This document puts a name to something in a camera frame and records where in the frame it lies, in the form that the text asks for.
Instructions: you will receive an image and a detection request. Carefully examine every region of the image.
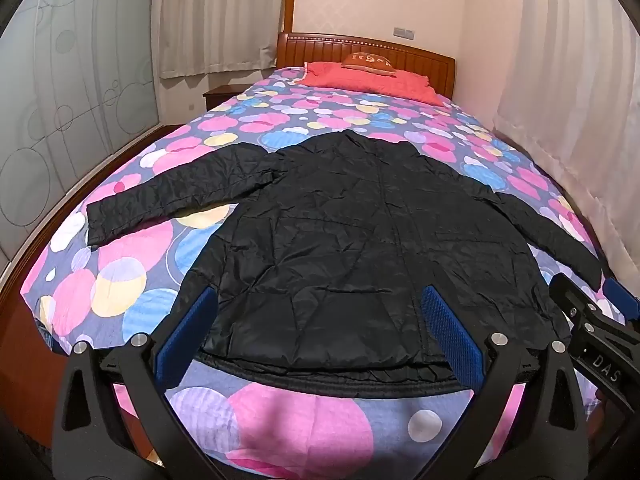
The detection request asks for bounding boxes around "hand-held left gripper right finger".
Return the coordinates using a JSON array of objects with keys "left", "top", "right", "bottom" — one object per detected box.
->
[{"left": 420, "top": 285, "right": 606, "bottom": 480}]

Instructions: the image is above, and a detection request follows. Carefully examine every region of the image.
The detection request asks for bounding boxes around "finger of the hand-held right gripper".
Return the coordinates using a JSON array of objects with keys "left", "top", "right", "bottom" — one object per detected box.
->
[
  {"left": 549, "top": 272, "right": 601, "bottom": 331},
  {"left": 602, "top": 277, "right": 640, "bottom": 326}
]

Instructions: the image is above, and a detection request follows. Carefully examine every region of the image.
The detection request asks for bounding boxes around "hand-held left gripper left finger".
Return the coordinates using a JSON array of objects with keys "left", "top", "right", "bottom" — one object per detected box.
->
[{"left": 52, "top": 286, "right": 221, "bottom": 480}]

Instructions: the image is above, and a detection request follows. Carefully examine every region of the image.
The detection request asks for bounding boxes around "black puffer jacket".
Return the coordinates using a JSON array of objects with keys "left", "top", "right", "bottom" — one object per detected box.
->
[{"left": 86, "top": 129, "right": 603, "bottom": 401}]

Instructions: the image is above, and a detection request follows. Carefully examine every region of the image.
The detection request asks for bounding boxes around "circle-print bedspread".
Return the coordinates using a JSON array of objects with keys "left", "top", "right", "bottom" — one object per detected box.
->
[{"left": 20, "top": 66, "right": 626, "bottom": 480}]

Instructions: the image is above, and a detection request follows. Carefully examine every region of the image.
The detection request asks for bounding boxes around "long cream curtain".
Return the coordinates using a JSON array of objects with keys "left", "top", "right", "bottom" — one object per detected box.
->
[{"left": 492, "top": 0, "right": 640, "bottom": 281}]

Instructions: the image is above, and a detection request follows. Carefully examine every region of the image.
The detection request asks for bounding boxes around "wooden nightstand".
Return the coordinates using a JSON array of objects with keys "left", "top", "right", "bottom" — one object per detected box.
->
[{"left": 202, "top": 85, "right": 237, "bottom": 111}]

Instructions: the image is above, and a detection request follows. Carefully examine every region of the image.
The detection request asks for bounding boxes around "red pillow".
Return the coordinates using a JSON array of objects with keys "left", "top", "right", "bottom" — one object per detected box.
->
[{"left": 300, "top": 60, "right": 446, "bottom": 107}]

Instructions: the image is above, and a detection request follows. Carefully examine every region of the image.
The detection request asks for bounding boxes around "frosted glass wardrobe door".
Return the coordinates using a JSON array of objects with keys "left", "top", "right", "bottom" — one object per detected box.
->
[{"left": 0, "top": 0, "right": 161, "bottom": 261}]

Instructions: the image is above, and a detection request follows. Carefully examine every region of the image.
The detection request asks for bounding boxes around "small orange cushion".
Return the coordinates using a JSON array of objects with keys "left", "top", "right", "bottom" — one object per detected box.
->
[{"left": 341, "top": 50, "right": 398, "bottom": 77}]

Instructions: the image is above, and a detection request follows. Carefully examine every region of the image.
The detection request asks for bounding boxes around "wooden headboard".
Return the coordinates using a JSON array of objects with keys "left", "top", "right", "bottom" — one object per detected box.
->
[{"left": 277, "top": 31, "right": 457, "bottom": 98}]

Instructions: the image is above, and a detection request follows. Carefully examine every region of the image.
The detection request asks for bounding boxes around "short cream curtain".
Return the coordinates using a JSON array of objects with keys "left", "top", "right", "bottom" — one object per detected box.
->
[{"left": 150, "top": 0, "right": 288, "bottom": 80}]

